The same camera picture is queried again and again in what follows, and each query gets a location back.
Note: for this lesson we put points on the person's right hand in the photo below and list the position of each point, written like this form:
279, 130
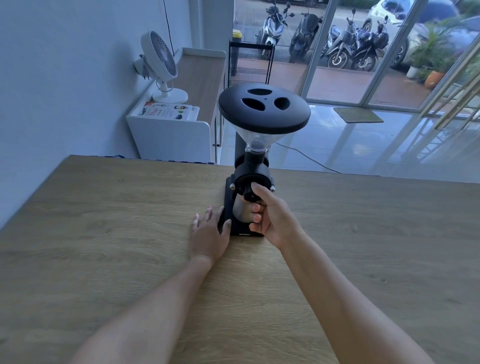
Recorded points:
277, 221

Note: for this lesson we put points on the person's left hand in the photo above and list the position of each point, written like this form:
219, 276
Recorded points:
208, 236

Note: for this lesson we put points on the person's left thumb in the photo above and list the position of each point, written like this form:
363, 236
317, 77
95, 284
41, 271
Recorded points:
226, 227

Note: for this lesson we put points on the person's right fingers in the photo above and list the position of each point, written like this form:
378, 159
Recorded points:
264, 193

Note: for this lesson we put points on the steel grounds cup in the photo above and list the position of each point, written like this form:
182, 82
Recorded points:
242, 212

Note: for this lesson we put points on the black coffee grinder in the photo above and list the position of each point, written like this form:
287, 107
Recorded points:
262, 107

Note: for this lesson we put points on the person's left forearm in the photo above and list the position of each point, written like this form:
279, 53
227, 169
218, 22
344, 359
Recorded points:
157, 307

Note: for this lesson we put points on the person's right forearm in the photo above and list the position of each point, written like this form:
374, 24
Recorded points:
337, 300

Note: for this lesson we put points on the white wooden-top sideboard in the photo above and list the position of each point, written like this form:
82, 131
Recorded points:
176, 138

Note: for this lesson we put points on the grey door mat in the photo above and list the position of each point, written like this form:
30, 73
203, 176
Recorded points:
358, 115

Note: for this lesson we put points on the white illustrated book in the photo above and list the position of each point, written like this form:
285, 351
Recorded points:
168, 111

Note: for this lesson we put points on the black metal rack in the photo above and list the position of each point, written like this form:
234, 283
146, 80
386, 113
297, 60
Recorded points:
249, 62

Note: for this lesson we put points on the white framed glass door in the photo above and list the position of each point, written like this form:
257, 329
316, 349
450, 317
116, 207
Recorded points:
318, 48

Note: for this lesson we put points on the yellow container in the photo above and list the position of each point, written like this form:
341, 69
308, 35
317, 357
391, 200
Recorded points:
237, 34

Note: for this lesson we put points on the black scooter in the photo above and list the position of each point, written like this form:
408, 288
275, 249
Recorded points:
303, 35

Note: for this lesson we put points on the blue motorbike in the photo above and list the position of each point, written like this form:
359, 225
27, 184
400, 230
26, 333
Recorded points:
339, 45

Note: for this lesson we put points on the white scooter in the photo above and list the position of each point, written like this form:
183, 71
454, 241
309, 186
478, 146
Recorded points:
270, 26

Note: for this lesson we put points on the white desk fan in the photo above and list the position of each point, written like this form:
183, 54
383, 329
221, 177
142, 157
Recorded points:
159, 56

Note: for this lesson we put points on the dark motorbike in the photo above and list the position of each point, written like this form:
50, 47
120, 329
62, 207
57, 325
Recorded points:
369, 47

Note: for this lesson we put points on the orange plant pot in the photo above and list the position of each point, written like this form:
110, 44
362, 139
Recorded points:
434, 79

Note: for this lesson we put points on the wooden slats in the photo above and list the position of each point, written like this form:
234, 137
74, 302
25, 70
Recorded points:
453, 97

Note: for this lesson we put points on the white car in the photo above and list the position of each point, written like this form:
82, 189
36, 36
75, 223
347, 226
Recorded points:
393, 15

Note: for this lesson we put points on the green potted plant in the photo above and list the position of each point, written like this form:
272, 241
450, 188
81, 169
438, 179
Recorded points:
431, 48

